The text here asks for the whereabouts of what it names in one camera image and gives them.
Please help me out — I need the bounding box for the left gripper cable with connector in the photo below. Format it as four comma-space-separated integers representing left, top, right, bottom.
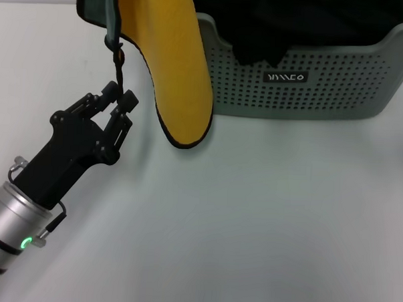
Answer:
4, 154, 70, 250

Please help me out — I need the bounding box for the yellow and grey towel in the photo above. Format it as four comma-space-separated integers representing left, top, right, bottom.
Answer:
70, 0, 219, 151

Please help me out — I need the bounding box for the black cloth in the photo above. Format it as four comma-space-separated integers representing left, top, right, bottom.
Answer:
187, 0, 403, 74

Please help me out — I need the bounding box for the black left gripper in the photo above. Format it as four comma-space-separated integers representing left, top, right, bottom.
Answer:
11, 77, 140, 214

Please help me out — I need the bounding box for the grey perforated storage box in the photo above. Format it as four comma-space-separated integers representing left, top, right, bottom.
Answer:
189, 11, 403, 126

